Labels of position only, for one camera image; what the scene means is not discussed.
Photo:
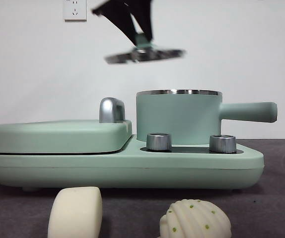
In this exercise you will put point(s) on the smooth plain white bun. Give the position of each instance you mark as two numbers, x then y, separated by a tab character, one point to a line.
75	213

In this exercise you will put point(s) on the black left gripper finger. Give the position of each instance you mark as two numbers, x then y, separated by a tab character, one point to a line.
145	17
119	15

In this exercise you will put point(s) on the green breakfast machine base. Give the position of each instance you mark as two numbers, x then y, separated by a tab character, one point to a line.
132	171

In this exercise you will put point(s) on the white wall socket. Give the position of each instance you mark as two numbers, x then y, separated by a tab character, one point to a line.
75	11

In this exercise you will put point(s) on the green hinged griddle cover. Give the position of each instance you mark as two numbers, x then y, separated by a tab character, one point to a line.
58	136

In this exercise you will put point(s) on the silver control knob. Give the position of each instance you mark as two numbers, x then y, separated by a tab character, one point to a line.
222	144
158	142

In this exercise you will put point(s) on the ridged white bun green dots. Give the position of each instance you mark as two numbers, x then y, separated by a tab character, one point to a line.
197	220

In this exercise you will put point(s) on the glass lid with green knob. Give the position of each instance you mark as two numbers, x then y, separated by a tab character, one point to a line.
145	55

